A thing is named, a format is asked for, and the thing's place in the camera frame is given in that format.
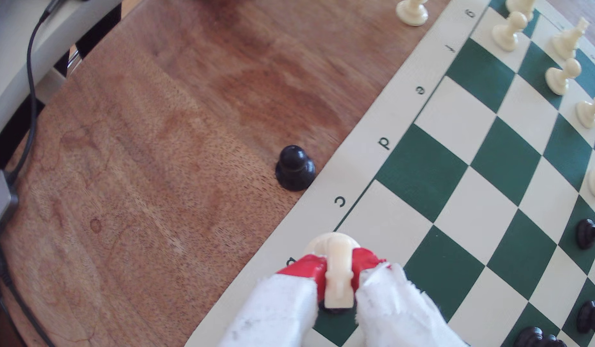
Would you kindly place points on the green cream chess mat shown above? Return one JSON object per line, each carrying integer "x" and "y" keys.
{"x": 475, "y": 217}

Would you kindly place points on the black chess bishop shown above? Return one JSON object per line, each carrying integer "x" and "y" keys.
{"x": 538, "y": 338}

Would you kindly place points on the white furniture board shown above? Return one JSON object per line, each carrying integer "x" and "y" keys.
{"x": 8, "y": 58}

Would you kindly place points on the cream chess rook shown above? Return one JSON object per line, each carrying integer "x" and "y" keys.
{"x": 521, "y": 5}

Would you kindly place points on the black chess pawn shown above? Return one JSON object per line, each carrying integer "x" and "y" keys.
{"x": 295, "y": 169}
{"x": 588, "y": 234}

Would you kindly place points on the cream chess knight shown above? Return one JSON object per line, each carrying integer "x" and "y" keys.
{"x": 338, "y": 270}
{"x": 567, "y": 43}

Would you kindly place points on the black chess knight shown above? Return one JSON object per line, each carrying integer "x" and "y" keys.
{"x": 592, "y": 316}

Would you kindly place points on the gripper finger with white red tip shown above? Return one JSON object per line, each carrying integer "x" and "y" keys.
{"x": 398, "y": 308}
{"x": 278, "y": 313}

